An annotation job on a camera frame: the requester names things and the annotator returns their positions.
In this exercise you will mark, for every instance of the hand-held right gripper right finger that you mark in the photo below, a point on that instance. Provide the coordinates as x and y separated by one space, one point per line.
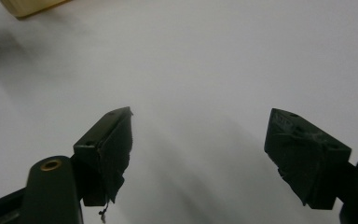
304 155

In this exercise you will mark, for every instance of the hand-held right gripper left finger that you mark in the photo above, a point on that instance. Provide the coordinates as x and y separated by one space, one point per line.
108 149

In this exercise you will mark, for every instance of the light wooden box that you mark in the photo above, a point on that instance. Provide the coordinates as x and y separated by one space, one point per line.
28 6

